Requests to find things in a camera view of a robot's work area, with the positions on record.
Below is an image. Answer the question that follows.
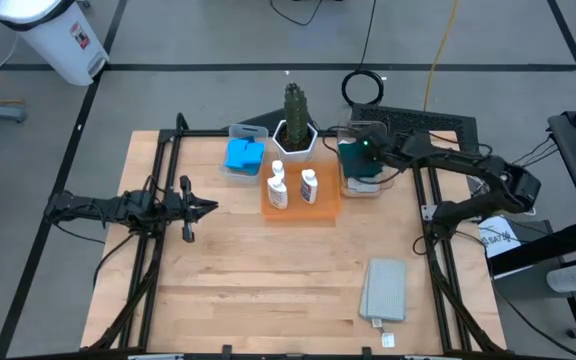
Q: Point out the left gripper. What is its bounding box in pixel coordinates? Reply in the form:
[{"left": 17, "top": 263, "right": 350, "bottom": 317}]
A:
[{"left": 160, "top": 175, "right": 219, "bottom": 244}]

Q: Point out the dark green cloth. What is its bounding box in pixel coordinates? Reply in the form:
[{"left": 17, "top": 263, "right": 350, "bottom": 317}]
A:
[{"left": 340, "top": 141, "right": 385, "bottom": 180}]

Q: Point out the orange translucent plastic bin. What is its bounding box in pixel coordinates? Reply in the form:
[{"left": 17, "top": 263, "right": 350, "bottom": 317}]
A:
[{"left": 260, "top": 160, "right": 343, "bottom": 224}]

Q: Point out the tall clear plastic bin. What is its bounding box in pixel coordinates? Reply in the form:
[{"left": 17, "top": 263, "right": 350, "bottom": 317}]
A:
[{"left": 334, "top": 117, "right": 394, "bottom": 199}]

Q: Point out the small clear plastic bin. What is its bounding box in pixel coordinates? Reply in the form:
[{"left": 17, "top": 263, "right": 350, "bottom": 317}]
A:
[{"left": 219, "top": 123, "right": 269, "bottom": 185}]

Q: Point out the black perforated panel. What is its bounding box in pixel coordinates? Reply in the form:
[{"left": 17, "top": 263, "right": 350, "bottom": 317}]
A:
[{"left": 350, "top": 102, "right": 482, "bottom": 174}]

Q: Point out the green column cactus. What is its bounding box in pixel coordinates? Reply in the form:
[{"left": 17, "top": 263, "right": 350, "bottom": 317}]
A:
[{"left": 282, "top": 82, "right": 311, "bottom": 146}]

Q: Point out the white printed paper sheet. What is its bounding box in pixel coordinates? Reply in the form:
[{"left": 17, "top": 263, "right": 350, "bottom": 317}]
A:
[{"left": 477, "top": 214, "right": 522, "bottom": 259}]

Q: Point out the white pedal trash can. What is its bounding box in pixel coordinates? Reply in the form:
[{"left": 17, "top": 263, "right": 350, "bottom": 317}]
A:
[{"left": 0, "top": 0, "right": 111, "bottom": 87}]

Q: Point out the grey roll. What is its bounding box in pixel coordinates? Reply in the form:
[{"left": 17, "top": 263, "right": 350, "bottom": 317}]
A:
[{"left": 546, "top": 263, "right": 576, "bottom": 294}]

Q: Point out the black coiled cable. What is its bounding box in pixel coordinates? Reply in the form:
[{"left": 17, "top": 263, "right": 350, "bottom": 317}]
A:
[{"left": 340, "top": 0, "right": 386, "bottom": 107}]

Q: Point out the black aluminium table frame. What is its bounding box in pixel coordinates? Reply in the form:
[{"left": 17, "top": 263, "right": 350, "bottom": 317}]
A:
[{"left": 85, "top": 112, "right": 507, "bottom": 360}]

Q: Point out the yellow cable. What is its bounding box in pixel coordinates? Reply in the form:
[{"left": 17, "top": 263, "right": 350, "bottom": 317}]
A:
[{"left": 422, "top": 0, "right": 462, "bottom": 112}]

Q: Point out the thin black cable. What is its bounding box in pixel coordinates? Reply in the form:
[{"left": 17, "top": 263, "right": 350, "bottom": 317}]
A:
[{"left": 269, "top": 0, "right": 324, "bottom": 27}]

